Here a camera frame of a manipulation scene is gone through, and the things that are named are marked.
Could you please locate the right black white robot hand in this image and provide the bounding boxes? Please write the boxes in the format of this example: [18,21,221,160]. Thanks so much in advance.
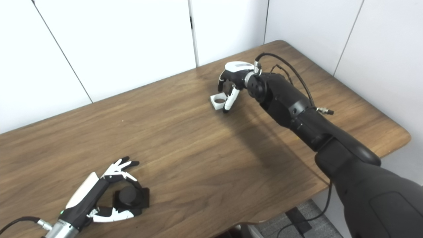
[217,61,257,113]

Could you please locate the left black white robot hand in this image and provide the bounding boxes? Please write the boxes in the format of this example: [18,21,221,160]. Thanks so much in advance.
[59,156,141,229]

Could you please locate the white square piece with hole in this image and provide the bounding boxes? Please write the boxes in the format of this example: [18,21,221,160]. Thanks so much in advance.
[210,93,232,111]

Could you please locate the black peg with square base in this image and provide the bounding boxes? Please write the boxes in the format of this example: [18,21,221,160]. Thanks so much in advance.
[112,184,150,210]

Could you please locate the black table foot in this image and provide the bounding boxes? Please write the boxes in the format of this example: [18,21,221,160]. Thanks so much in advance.
[285,207,313,234]

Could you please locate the thin right wrist wire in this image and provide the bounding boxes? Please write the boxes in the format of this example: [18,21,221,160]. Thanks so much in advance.
[270,64,294,87]

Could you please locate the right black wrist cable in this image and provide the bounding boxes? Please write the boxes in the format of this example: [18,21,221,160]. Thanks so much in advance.
[253,52,334,115]

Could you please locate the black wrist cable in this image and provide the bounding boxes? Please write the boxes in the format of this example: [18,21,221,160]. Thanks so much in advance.
[253,52,334,115]
[0,216,53,235]

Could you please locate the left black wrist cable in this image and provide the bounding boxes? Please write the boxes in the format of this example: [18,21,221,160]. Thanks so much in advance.
[0,216,53,235]

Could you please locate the black loose hanging cable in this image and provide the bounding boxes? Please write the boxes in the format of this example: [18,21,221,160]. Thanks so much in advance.
[275,180,333,238]

